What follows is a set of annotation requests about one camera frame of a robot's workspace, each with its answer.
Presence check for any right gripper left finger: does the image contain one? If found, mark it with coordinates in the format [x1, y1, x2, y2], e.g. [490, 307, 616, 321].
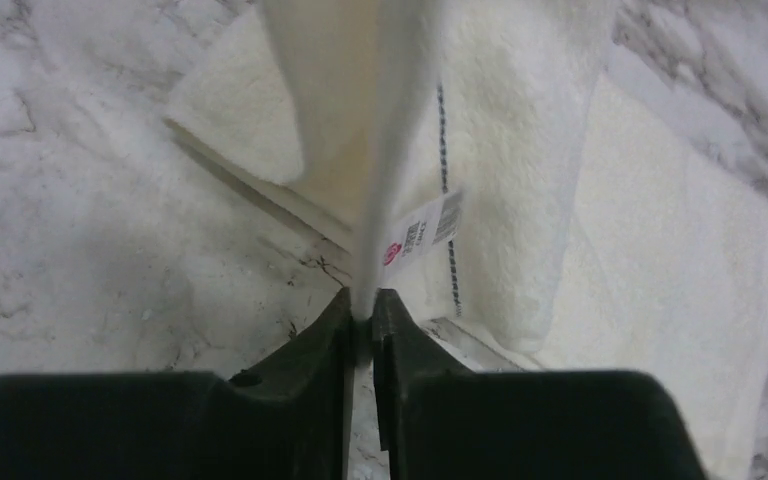
[0, 291, 353, 479]

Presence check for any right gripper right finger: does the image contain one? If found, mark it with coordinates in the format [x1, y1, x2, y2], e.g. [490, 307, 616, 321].
[372, 289, 706, 479]

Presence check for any white towel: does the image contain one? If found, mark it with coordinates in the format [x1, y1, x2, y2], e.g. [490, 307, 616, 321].
[165, 1, 768, 479]

